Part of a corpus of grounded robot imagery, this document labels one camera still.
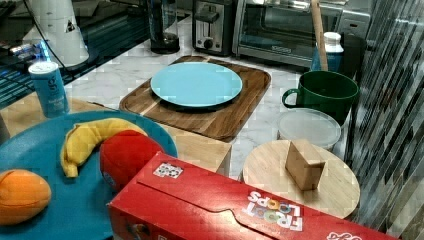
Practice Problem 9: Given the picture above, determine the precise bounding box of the black french press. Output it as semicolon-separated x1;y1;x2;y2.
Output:
147;0;180;54

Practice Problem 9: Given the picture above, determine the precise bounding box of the blue salt shaker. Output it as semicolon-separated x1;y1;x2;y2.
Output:
28;61;69;118

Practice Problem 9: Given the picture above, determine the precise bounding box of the blue bottle white cap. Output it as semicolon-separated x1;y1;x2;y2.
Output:
310;32;344;72

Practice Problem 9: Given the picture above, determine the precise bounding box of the glass jar with plastic lid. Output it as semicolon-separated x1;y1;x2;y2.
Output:
276;108;341;150

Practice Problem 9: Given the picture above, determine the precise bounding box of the wooden rolling pin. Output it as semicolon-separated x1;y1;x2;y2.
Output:
310;0;328;71

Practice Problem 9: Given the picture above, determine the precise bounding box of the orange plush fruit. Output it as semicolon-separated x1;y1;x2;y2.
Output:
0;169;52;226

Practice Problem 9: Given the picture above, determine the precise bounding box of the black toaster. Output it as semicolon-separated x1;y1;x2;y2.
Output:
192;0;237;56

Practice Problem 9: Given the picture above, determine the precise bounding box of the silver toaster oven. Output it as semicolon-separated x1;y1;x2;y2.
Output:
232;0;371;67

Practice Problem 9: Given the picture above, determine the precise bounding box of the wooden serving tray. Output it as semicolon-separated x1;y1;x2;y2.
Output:
119;56;271;142

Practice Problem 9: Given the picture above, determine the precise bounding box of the light blue plate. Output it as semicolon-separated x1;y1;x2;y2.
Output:
150;62;243;108

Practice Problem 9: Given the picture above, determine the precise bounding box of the red plush apple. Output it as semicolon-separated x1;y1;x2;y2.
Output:
100;130;163;192

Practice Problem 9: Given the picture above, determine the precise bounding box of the yellow plush banana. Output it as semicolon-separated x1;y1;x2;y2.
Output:
60;118;147;178

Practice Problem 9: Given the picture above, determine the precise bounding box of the dark blue fruit plate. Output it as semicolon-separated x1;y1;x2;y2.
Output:
0;111;177;240

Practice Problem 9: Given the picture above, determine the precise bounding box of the red cereal box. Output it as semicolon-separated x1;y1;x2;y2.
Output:
109;153;397;240

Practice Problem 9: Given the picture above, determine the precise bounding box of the green mug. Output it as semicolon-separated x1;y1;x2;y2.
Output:
281;71;359;126

